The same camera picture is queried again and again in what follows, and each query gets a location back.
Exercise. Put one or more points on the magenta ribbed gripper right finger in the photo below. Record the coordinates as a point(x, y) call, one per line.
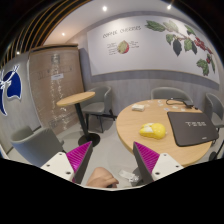
point(152, 165)

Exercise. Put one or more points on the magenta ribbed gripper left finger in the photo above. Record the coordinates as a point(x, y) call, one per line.
point(70, 166)

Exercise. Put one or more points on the yellow computer mouse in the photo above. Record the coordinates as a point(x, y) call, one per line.
point(153, 130)

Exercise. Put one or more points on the black mouse pad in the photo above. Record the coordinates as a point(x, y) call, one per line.
point(191, 129)

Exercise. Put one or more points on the bare human hand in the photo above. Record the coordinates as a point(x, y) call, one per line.
point(102, 178)

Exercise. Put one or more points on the crumpled white paper on floor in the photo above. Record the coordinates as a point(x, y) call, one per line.
point(131, 177)

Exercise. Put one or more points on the round wooden table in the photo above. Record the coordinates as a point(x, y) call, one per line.
point(146, 122)

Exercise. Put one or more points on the grey armchair near left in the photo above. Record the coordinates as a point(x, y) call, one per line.
point(36, 147)

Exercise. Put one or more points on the white tissue pack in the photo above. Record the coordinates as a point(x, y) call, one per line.
point(138, 107)

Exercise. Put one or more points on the grey chair behind side table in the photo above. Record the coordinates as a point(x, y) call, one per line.
point(100, 105)

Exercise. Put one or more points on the small round side table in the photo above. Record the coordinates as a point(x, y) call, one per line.
point(76, 100)

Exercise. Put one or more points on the grey chair behind round table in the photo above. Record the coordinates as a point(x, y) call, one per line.
point(170, 93)

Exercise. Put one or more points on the grey chair at right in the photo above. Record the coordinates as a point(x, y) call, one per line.
point(214, 110)

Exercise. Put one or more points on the blue deer wall logo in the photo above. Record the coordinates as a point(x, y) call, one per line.
point(10, 87)

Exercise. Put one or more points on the coffee cherries wall poster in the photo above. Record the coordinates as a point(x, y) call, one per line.
point(151, 43)

